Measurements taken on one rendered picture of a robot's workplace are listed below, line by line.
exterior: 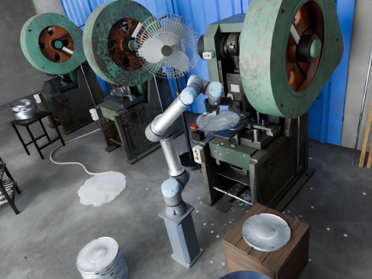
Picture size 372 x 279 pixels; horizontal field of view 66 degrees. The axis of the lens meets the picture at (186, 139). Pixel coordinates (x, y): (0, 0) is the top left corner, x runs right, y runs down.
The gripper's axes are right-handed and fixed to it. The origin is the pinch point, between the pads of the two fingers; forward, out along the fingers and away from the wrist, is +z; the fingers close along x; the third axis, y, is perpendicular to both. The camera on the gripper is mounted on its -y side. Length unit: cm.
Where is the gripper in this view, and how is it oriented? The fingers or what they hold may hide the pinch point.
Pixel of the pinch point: (215, 112)
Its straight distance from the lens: 182.2
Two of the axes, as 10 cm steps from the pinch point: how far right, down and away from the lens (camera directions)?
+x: 2.2, 9.3, -2.8
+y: -9.8, 2.2, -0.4
